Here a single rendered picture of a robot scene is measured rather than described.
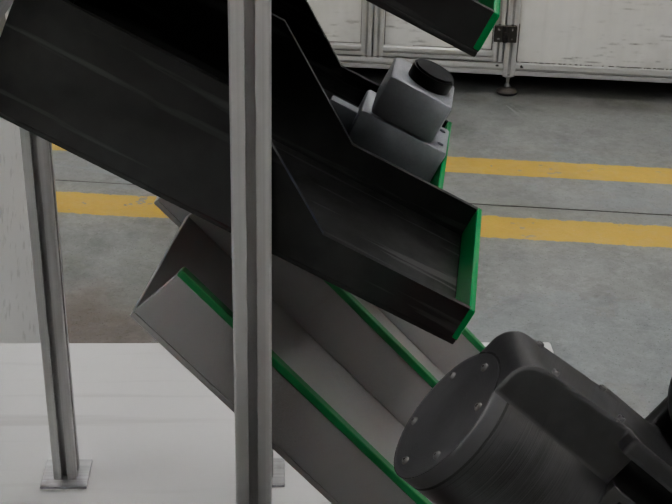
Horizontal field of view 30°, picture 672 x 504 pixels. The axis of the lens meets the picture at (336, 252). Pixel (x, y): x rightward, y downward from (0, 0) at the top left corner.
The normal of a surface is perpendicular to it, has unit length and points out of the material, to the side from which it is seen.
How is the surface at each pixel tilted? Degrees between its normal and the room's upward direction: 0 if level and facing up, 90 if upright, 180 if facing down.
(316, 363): 45
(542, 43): 90
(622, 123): 0
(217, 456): 0
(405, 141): 90
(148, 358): 0
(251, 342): 90
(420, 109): 90
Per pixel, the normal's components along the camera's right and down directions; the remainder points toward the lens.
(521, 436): 0.42, -0.18
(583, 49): -0.09, 0.44
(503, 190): 0.02, -0.89
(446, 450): -0.76, -0.62
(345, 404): 0.72, -0.58
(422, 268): 0.44, -0.78
